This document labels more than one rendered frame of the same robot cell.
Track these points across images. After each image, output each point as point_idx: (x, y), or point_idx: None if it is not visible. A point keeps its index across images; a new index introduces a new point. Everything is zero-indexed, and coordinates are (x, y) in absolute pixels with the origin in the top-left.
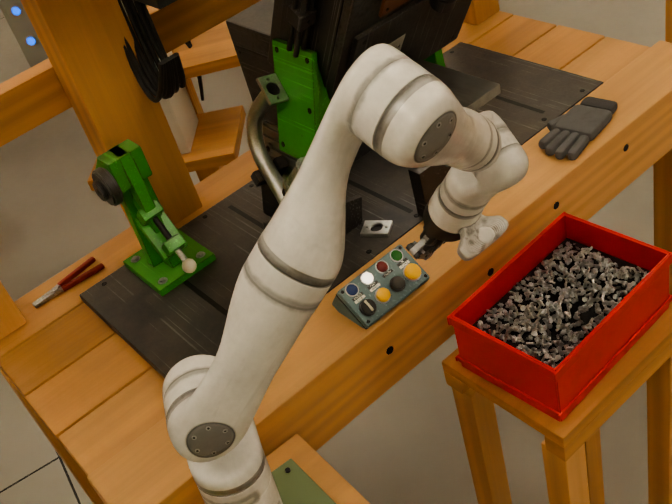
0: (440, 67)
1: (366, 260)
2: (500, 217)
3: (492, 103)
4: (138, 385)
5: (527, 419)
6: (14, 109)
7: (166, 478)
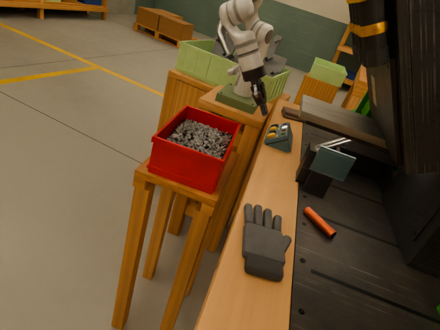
0: (359, 129)
1: (302, 154)
2: (232, 69)
3: (368, 285)
4: None
5: None
6: None
7: (282, 104)
